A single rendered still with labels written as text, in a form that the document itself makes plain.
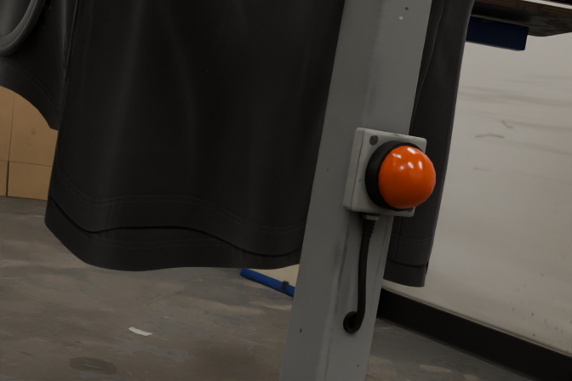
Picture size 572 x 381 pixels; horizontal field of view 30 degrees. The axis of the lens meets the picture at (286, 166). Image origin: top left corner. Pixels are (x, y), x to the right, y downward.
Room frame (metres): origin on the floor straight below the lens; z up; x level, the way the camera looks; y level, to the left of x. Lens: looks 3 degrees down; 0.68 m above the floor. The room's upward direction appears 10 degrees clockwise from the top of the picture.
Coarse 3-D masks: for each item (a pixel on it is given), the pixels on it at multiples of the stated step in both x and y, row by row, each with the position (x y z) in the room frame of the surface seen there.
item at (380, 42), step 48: (384, 0) 0.64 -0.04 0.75; (336, 48) 0.67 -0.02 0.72; (384, 48) 0.65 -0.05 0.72; (336, 96) 0.67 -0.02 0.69; (384, 96) 0.65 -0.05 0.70; (336, 144) 0.66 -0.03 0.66; (336, 192) 0.65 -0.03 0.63; (336, 240) 0.65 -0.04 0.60; (384, 240) 0.66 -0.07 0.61; (336, 288) 0.65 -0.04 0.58; (288, 336) 0.67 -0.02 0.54; (336, 336) 0.65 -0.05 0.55
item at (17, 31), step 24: (0, 0) 0.97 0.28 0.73; (24, 0) 0.91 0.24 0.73; (48, 0) 0.88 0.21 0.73; (0, 24) 0.95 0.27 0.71; (24, 24) 0.87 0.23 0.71; (48, 24) 0.87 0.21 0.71; (0, 48) 0.91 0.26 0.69; (24, 48) 0.89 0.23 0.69; (48, 48) 0.88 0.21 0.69; (0, 72) 0.91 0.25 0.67; (24, 72) 0.90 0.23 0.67; (48, 72) 0.89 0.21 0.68; (24, 96) 0.90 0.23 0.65; (48, 96) 0.89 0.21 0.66; (48, 120) 0.89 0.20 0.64
